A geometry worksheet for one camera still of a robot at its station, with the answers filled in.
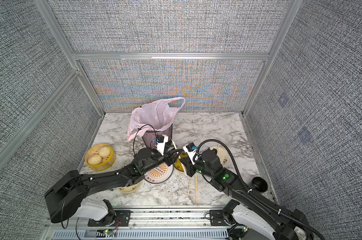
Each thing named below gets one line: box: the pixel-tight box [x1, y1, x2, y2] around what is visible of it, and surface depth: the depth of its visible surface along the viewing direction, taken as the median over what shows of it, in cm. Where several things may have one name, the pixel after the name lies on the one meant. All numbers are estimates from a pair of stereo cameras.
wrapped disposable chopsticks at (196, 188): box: [195, 174, 199, 203], surface depth 85 cm
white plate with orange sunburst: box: [144, 162, 174, 184], surface depth 89 cm
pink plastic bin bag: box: [127, 97, 186, 141], surface depth 87 cm
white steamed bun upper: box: [98, 145, 112, 157], surface depth 92 cm
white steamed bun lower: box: [87, 153, 103, 165], surface depth 90 cm
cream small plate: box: [116, 181, 142, 193], surface depth 83 cm
